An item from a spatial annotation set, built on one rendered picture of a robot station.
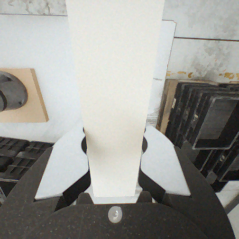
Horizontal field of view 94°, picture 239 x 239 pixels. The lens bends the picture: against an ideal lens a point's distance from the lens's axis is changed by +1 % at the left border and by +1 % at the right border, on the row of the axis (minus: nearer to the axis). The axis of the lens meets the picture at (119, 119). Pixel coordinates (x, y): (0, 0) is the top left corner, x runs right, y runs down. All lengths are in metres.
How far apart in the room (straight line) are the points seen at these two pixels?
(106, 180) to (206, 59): 1.43
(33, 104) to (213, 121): 1.13
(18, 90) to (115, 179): 0.50
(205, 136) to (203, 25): 0.94
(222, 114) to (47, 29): 1.11
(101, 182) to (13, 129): 0.67
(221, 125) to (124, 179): 1.05
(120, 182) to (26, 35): 0.56
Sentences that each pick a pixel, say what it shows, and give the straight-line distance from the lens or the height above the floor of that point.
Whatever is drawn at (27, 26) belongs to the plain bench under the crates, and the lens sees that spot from 0.59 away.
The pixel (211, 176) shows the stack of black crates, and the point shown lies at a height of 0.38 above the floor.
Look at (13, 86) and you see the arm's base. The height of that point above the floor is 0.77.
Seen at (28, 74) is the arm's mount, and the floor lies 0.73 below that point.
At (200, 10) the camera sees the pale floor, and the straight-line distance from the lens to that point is 1.43.
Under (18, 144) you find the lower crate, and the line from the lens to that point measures 0.78.
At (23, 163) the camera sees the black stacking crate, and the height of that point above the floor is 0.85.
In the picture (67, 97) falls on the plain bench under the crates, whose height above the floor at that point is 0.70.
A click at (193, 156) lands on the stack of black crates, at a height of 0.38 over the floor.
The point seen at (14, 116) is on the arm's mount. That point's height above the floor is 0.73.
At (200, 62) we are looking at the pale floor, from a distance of 1.46.
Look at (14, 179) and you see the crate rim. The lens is 0.61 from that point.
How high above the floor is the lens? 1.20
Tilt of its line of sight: 61 degrees down
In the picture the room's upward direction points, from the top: 176 degrees clockwise
